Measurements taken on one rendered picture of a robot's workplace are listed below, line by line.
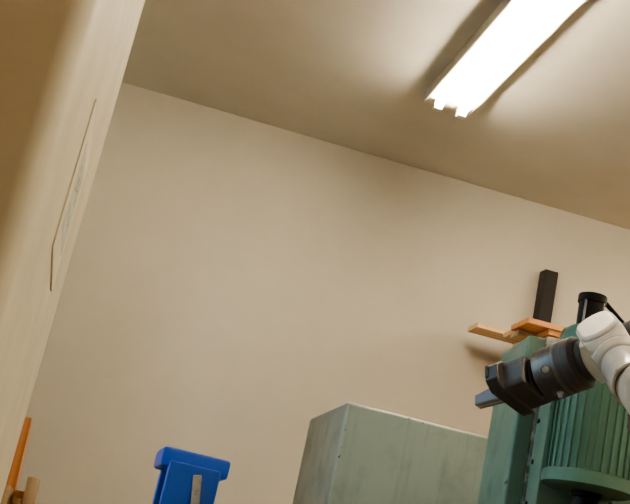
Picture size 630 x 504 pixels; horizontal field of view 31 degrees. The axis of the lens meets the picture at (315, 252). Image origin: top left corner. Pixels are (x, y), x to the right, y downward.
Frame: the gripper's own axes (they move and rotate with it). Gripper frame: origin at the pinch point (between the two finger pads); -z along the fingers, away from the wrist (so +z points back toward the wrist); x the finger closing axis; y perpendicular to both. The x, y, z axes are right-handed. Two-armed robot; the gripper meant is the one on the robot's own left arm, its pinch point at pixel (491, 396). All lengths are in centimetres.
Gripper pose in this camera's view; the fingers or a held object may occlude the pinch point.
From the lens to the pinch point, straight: 196.0
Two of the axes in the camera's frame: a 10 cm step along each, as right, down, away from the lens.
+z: 7.2, -3.9, -5.7
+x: 6.8, 5.1, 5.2
